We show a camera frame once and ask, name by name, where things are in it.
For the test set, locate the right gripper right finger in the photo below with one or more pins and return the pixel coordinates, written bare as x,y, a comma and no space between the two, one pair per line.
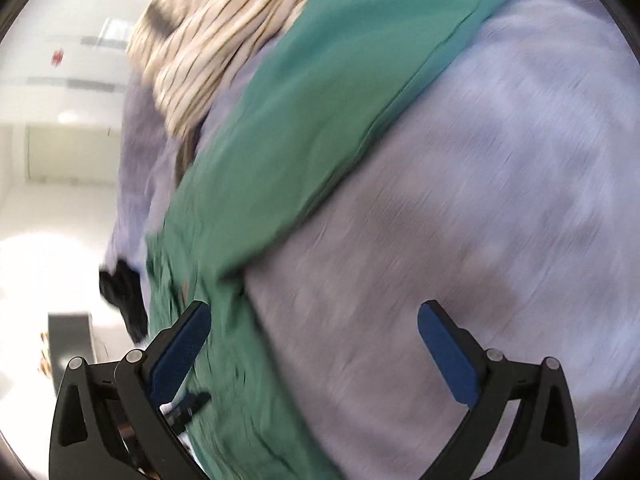
543,440

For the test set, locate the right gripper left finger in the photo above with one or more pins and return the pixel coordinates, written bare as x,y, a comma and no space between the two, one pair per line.
123,419

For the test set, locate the green button-up work shirt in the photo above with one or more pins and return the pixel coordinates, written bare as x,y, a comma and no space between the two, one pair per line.
318,102

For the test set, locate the black folded garment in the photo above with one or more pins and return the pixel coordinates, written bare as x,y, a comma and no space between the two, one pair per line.
121,288

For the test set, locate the lavender plush bed blanket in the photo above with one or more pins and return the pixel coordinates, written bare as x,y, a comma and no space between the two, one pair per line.
509,191

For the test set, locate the beige striped garment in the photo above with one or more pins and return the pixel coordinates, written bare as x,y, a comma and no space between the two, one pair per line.
182,53

